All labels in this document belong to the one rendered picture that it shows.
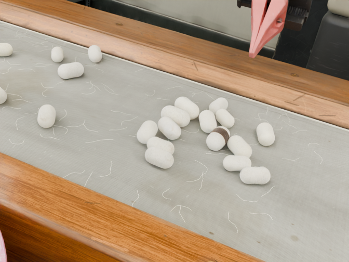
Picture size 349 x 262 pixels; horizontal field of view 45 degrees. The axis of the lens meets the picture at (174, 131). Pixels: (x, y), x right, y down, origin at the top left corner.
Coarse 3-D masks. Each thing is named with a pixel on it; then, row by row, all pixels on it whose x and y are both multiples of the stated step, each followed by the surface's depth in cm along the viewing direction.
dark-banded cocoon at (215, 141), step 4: (224, 128) 49; (228, 132) 49; (208, 136) 48; (212, 136) 48; (216, 136) 48; (220, 136) 48; (208, 140) 48; (212, 140) 48; (216, 140) 47; (220, 140) 48; (224, 140) 48; (208, 144) 48; (212, 144) 48; (216, 144) 48; (220, 144) 48; (224, 144) 48; (212, 148) 48; (216, 148) 48; (220, 148) 48
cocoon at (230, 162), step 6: (228, 156) 45; (234, 156) 45; (240, 156) 46; (246, 156) 46; (228, 162) 45; (234, 162) 45; (240, 162) 45; (246, 162) 45; (228, 168) 45; (234, 168) 45; (240, 168) 45
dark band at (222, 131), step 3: (213, 129) 49; (216, 129) 49; (219, 129) 49; (222, 129) 49; (216, 132) 48; (219, 132) 48; (222, 132) 48; (225, 132) 49; (222, 135) 48; (225, 135) 48; (228, 135) 49; (225, 138) 48; (228, 138) 49; (225, 141) 48; (225, 144) 49
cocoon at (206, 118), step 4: (204, 112) 52; (208, 112) 52; (212, 112) 52; (200, 116) 52; (204, 116) 51; (208, 116) 51; (212, 116) 51; (200, 120) 52; (204, 120) 51; (208, 120) 51; (212, 120) 51; (200, 124) 51; (204, 124) 51; (208, 124) 50; (212, 124) 51; (216, 124) 51; (204, 128) 51; (208, 128) 51; (212, 128) 51; (208, 132) 51
